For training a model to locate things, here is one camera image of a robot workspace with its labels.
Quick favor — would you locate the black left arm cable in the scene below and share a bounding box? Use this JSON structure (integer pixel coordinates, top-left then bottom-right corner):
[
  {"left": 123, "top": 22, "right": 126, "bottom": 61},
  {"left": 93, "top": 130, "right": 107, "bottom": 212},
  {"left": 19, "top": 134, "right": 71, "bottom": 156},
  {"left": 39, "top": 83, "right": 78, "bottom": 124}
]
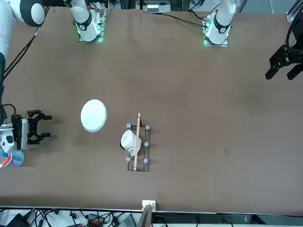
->
[{"left": 285, "top": 16, "right": 303, "bottom": 55}]

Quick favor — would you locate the orange black power device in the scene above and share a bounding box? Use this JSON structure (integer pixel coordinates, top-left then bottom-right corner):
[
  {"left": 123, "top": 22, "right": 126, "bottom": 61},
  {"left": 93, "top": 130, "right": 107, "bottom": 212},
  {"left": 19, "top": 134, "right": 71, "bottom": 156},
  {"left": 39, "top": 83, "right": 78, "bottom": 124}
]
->
[{"left": 87, "top": 214, "right": 105, "bottom": 227}]

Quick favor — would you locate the white mug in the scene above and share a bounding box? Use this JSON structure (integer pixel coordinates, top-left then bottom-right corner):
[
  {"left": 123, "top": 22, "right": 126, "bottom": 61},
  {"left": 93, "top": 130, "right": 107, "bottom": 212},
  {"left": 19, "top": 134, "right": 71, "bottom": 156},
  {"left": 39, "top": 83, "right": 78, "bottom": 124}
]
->
[{"left": 120, "top": 129, "right": 142, "bottom": 152}]

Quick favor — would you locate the white IKEA plate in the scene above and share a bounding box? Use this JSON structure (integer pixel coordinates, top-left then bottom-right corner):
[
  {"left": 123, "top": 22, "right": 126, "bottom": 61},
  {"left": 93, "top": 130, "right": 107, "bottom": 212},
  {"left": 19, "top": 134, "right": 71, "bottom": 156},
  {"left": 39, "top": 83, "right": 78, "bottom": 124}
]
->
[{"left": 80, "top": 99, "right": 107, "bottom": 133}]

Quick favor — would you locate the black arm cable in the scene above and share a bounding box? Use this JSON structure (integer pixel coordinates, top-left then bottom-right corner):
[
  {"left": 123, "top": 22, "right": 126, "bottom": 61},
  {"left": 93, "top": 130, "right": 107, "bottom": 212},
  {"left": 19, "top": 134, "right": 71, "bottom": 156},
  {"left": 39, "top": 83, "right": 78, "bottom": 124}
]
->
[
  {"left": 2, "top": 7, "right": 50, "bottom": 80},
  {"left": 285, "top": 16, "right": 303, "bottom": 55}
]

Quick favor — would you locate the grey power adapter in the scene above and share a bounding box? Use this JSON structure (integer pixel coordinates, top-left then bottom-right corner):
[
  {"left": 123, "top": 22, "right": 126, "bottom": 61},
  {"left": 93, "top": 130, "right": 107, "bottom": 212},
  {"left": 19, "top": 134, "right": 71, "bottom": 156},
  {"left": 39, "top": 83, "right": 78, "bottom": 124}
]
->
[{"left": 118, "top": 214, "right": 137, "bottom": 227}]

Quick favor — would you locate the aluminium camera post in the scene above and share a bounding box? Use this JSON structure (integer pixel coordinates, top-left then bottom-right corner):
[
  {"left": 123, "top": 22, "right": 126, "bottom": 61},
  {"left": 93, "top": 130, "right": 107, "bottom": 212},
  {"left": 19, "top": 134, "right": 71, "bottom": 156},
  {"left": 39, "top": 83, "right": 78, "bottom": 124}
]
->
[{"left": 137, "top": 200, "right": 157, "bottom": 227}]

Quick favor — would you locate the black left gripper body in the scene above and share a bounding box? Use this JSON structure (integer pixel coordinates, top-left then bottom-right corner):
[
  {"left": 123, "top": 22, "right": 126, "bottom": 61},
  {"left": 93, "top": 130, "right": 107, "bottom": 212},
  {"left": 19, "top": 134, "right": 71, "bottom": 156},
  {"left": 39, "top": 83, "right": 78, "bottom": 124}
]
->
[{"left": 269, "top": 44, "right": 303, "bottom": 68}]

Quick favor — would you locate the translucent blue pen cup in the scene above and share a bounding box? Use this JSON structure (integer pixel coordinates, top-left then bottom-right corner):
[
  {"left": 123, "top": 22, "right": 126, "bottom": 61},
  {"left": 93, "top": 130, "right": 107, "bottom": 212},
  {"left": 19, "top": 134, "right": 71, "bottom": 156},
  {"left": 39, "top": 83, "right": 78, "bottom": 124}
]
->
[{"left": 0, "top": 148, "right": 25, "bottom": 168}]

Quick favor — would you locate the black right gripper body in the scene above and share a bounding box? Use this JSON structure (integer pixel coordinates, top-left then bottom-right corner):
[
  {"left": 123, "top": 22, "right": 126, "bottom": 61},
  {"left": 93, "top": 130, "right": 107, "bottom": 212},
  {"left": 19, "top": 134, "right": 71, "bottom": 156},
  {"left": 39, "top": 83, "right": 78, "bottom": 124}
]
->
[{"left": 27, "top": 117, "right": 40, "bottom": 142}]

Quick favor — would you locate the black wire mug rack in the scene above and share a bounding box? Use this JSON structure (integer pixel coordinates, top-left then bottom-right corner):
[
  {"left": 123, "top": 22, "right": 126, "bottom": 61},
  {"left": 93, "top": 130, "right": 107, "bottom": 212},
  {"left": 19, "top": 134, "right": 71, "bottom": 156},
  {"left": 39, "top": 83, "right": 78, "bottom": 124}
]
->
[{"left": 125, "top": 113, "right": 152, "bottom": 173}]

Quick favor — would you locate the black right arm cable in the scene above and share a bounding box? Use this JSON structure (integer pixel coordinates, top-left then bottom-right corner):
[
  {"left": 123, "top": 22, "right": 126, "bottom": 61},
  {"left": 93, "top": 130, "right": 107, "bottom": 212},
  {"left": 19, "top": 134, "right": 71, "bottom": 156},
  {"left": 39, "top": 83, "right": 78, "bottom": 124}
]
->
[{"left": 2, "top": 7, "right": 50, "bottom": 80}]

